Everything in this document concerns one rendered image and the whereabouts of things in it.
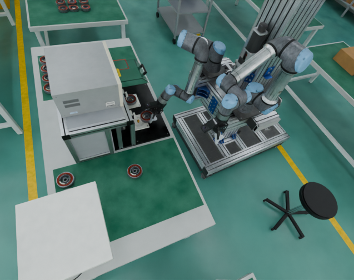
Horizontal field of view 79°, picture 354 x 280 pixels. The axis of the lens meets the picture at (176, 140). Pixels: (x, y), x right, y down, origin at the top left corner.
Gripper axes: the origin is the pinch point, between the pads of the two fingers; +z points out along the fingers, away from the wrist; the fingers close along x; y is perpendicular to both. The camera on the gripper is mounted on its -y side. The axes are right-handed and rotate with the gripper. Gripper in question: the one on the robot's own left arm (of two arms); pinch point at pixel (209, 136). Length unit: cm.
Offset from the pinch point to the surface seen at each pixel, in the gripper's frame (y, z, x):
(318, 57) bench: 232, 41, 72
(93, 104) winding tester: -61, -4, 47
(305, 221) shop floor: 113, 115, -87
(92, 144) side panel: -69, 23, 35
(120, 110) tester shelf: -45, 4, 43
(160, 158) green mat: -24.7, 40.2, 14.8
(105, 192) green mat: -72, 40, 5
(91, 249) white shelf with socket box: -83, -5, -33
